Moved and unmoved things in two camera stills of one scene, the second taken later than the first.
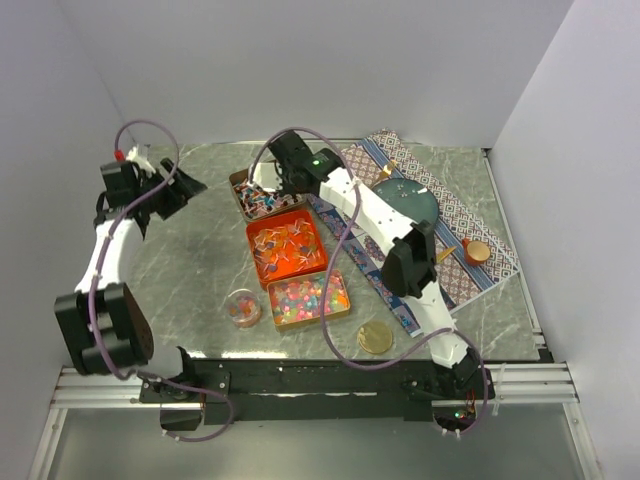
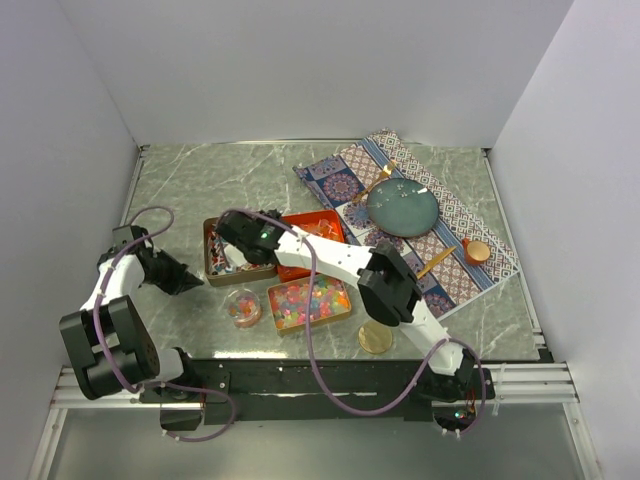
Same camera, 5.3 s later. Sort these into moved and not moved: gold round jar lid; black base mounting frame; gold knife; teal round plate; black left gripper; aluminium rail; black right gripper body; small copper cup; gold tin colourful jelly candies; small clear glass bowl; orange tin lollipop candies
Moved: black right gripper body; orange tin lollipop candies; black left gripper
Not moved: small copper cup; gold knife; black base mounting frame; gold tin colourful jelly candies; gold round jar lid; small clear glass bowl; aluminium rail; teal round plate
